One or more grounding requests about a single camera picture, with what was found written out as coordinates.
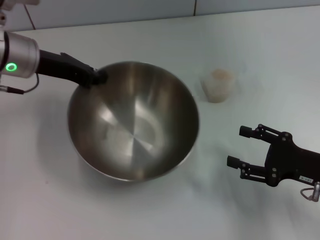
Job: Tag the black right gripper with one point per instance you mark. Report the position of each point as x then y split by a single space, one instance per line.
290 160

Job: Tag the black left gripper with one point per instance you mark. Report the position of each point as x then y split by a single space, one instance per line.
57 66

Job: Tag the stainless steel mixing bowl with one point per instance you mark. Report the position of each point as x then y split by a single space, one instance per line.
135 125

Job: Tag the clear plastic measuring cup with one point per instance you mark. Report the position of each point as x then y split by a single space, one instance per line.
217 87

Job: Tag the white partition board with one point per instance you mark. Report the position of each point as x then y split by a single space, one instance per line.
17 20
112 10
250 5

